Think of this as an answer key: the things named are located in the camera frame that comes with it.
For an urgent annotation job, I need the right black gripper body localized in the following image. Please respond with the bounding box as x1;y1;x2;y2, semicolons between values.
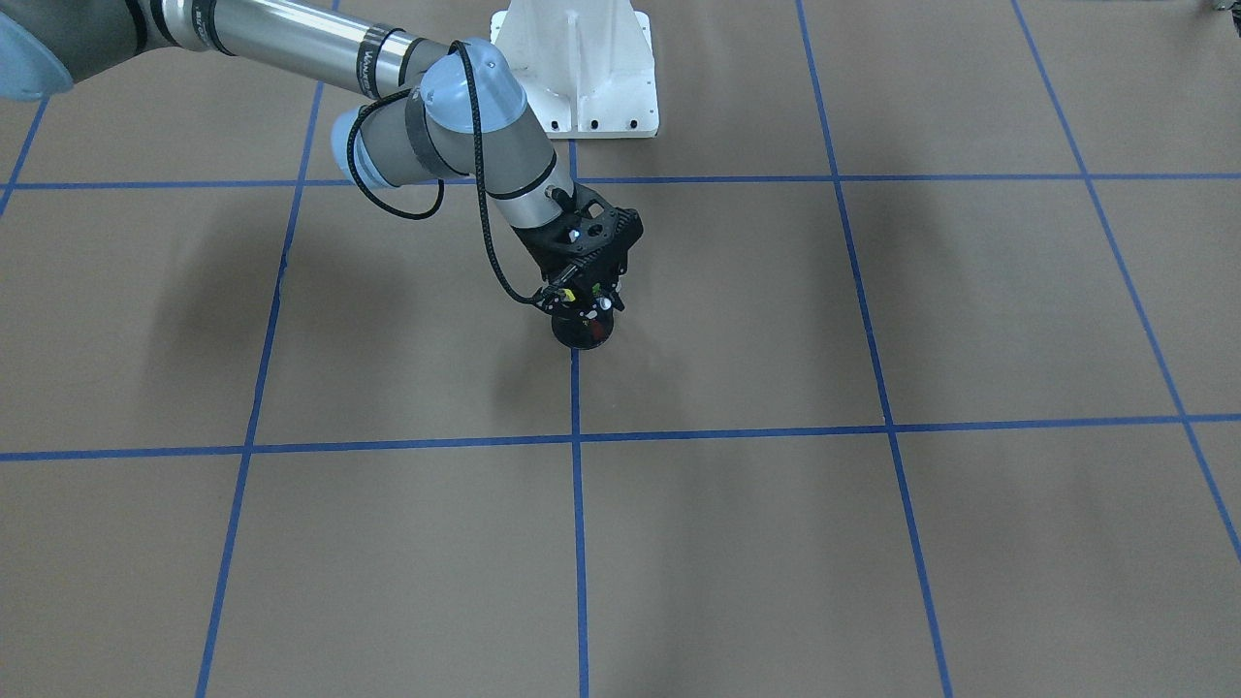
542;278;624;318

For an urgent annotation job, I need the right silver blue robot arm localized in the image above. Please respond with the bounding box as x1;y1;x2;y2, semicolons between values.
1;1;643;349

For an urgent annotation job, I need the black mesh pen cup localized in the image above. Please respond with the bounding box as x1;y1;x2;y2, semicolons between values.
551;312;616;350

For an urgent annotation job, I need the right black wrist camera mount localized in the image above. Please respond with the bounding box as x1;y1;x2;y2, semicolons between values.
513;185;644;293

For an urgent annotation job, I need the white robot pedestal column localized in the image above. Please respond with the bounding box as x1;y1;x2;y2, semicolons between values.
491;1;660;142

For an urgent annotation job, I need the black braided cable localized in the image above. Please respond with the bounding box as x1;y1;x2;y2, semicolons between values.
346;41;544;307

